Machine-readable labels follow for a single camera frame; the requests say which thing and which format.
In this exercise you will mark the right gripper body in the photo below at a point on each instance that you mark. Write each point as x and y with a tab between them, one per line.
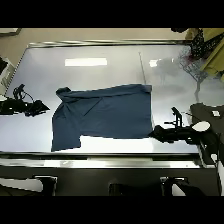
163	134

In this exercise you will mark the blue T-shirt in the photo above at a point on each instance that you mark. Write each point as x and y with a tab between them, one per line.
110	113

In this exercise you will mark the yellow garment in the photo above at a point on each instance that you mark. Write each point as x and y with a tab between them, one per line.
215	65

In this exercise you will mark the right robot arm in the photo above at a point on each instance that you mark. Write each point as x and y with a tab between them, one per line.
201	126

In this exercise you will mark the black patterned garment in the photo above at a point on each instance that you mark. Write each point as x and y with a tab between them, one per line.
199	43

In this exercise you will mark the silver frame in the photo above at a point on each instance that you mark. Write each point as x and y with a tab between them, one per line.
100	163

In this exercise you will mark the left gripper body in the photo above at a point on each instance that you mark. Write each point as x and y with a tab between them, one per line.
36	108

